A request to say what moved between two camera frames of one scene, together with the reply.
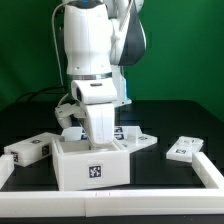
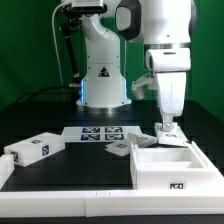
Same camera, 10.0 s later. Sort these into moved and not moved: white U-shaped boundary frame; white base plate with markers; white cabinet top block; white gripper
Moved: white gripper
Not moved: white cabinet top block; white base plate with markers; white U-shaped boundary frame
